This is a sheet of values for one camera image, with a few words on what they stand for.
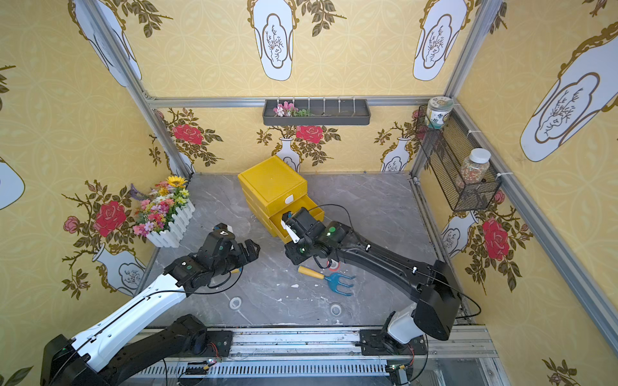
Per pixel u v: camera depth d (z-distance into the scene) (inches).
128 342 18.0
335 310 31.7
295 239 26.5
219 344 28.9
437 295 15.7
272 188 34.6
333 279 34.6
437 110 33.6
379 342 28.8
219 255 23.9
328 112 36.4
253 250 30.7
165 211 34.6
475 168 25.6
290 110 34.6
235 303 32.3
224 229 29.3
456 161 34.2
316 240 22.5
